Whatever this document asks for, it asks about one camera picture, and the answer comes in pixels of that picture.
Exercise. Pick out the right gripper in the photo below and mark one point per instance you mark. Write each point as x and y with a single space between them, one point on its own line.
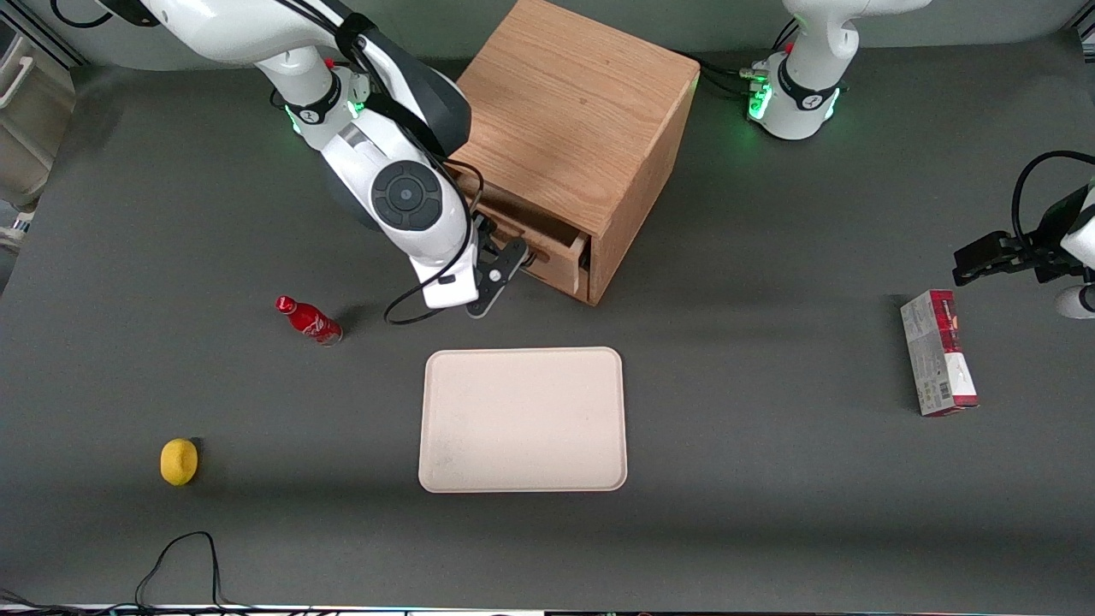
487 225

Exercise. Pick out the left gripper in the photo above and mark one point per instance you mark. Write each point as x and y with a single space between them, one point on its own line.
1045 251

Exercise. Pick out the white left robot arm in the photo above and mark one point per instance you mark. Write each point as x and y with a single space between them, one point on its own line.
808 77

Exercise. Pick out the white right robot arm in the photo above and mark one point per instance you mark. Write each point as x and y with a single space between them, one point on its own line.
402 197

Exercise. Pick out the red plaid cardboard box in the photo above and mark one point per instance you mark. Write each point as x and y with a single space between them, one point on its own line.
937 359

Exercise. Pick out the beige plastic tray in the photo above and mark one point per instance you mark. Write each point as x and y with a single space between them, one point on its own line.
522 419

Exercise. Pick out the red cola bottle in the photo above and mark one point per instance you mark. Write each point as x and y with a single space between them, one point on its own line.
310 322

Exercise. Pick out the yellow lemon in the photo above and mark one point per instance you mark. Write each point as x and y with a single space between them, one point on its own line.
179 462

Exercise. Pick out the beige plastic bin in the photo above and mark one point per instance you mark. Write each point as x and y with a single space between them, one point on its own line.
30 128

